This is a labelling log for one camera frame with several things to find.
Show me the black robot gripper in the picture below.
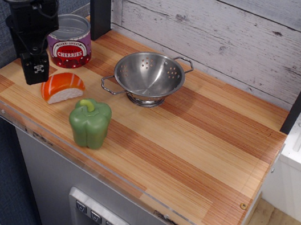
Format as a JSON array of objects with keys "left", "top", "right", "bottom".
[{"left": 7, "top": 0, "right": 59, "bottom": 85}]

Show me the salmon nigiri sushi toy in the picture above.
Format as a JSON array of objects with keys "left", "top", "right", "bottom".
[{"left": 40, "top": 72, "right": 86, "bottom": 104}]

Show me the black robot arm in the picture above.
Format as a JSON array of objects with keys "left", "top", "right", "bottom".
[{"left": 3, "top": 0, "right": 59, "bottom": 85}]

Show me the cherries can toy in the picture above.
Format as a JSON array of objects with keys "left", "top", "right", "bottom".
[{"left": 47, "top": 14, "right": 92, "bottom": 69}]

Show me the green bell pepper toy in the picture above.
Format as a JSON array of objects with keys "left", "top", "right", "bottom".
[{"left": 69, "top": 99, "right": 112, "bottom": 149}]

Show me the clear acrylic table guard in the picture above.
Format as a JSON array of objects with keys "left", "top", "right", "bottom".
[{"left": 0, "top": 0, "right": 301, "bottom": 225}]

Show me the grey toy fridge cabinet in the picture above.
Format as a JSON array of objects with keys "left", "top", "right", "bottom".
[{"left": 16, "top": 129, "right": 167, "bottom": 225}]

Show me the water dispenser panel with buttons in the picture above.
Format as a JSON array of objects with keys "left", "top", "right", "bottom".
[{"left": 68, "top": 187, "right": 130, "bottom": 225}]

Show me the steel colander with handles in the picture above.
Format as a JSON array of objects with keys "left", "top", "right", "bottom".
[{"left": 101, "top": 52, "right": 194, "bottom": 108}]

